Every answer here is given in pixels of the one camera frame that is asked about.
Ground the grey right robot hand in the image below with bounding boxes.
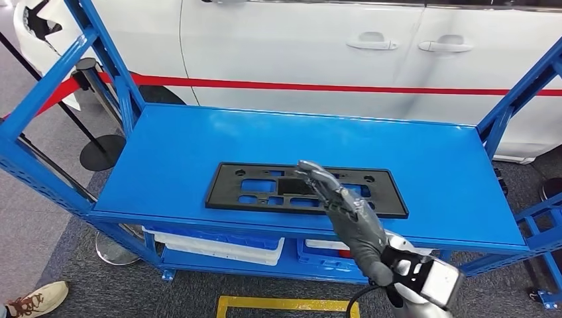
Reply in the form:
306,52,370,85
294,160,391,272

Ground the white plastic bin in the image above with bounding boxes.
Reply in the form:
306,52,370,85
305,238,352,252
142,227,286,260
164,248,280,267

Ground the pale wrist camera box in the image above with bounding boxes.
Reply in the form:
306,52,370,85
419,256,465,313

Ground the blue plastic bin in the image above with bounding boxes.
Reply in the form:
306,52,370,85
297,238,368,272
144,227,282,252

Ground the black ribbed block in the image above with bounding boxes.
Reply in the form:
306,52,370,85
492,166,510,197

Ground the person's foot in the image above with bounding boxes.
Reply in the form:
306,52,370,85
3,280,70,318

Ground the white car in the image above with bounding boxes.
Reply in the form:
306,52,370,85
13,0,562,166

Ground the blue steel shelf rack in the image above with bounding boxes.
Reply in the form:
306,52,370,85
0,0,562,310

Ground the black stanchion with round base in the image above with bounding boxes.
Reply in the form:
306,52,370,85
0,31,128,173

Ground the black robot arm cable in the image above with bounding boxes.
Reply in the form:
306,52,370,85
345,284,396,318

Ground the black plastic plate frame part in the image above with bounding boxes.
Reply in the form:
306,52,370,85
205,162,410,220

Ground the red barrier belt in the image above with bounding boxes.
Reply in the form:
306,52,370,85
97,71,562,97
2,78,82,120

